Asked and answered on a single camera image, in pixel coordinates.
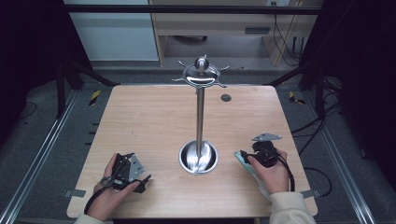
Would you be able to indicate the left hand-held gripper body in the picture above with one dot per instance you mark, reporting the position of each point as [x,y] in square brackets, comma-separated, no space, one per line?
[123,169]

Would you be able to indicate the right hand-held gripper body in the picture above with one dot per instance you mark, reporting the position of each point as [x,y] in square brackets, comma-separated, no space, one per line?
[266,154]

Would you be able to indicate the light blue utensil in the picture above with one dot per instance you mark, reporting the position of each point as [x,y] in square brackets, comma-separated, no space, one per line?
[247,168]

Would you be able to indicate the person's right hand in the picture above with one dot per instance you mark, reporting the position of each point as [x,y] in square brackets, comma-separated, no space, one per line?
[274,179]

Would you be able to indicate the person's left hand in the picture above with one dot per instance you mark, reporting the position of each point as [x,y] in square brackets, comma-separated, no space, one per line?
[104,200]

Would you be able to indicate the steel hook rack stand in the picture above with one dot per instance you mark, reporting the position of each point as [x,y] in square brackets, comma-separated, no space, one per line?
[200,130]

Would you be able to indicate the grey round table grommet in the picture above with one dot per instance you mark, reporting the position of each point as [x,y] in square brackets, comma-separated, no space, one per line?
[226,98]

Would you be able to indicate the black and yellow tape strip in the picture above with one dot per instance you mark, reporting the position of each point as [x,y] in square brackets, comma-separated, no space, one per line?
[95,97]

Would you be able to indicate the light wooden cabinet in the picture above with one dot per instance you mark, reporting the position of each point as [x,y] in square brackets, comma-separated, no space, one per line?
[218,23]

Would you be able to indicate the white cabinet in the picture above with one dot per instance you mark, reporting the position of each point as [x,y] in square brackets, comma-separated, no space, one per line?
[115,34]

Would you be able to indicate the grey metal table bracket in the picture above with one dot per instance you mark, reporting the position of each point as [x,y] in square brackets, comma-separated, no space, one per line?
[311,193]
[74,193]

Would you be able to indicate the aluminium floor rail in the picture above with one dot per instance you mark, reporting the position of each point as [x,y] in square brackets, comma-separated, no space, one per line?
[37,161]
[339,161]

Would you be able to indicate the black metal frame stand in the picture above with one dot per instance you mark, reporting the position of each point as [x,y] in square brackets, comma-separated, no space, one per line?
[65,81]
[313,81]

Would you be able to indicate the black horizontal frame bar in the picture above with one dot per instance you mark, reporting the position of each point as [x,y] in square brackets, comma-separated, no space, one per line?
[186,9]

